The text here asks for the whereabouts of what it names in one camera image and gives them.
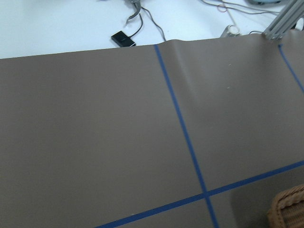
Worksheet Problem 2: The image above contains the brown wicker basket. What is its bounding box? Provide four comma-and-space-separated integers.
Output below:
267, 184, 304, 228

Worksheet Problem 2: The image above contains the aluminium frame post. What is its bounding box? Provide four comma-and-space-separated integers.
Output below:
262, 0, 304, 40

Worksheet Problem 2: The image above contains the small black usb hub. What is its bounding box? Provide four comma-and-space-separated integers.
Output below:
111, 31, 136, 47

